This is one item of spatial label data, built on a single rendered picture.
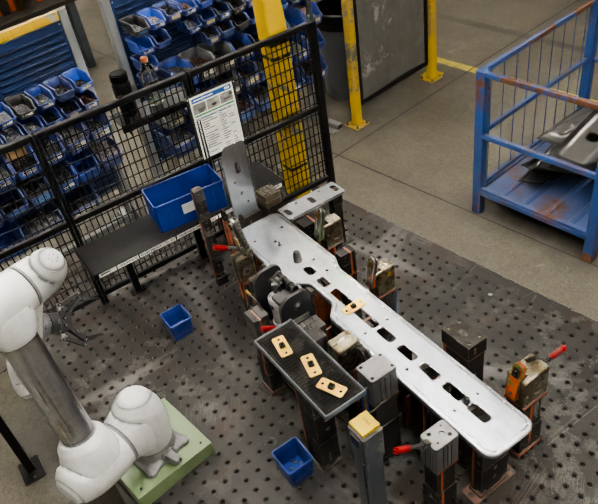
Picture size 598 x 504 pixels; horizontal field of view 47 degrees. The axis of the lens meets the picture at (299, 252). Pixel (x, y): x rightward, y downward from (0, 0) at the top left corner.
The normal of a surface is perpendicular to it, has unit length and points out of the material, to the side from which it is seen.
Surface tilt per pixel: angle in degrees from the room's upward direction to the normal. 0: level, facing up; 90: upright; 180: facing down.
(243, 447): 0
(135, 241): 0
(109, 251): 0
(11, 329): 86
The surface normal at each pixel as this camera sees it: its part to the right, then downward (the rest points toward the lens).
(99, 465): 0.70, 0.11
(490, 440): -0.14, -0.76
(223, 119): 0.57, 0.47
